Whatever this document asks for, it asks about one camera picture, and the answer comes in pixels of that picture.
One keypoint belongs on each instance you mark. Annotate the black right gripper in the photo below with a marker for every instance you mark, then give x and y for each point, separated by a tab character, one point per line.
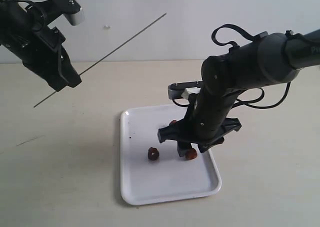
205	124

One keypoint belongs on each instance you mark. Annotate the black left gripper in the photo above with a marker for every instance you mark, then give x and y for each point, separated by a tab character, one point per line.
45	56

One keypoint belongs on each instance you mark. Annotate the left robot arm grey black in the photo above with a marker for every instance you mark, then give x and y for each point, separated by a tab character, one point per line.
13	18

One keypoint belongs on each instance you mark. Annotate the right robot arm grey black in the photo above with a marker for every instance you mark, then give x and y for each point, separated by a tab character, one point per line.
268	59

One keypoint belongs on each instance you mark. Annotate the white rectangular plastic tray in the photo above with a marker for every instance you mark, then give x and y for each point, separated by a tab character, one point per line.
170	178

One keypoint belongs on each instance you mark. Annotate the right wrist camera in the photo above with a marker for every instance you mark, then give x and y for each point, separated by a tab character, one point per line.
175	90

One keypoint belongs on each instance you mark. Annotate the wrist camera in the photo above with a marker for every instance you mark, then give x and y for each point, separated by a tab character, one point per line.
70	9
175	90

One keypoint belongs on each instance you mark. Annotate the white wall hook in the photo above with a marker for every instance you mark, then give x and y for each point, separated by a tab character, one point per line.
107	26

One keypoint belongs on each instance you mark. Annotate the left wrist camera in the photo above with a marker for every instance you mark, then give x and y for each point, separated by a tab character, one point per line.
70	9

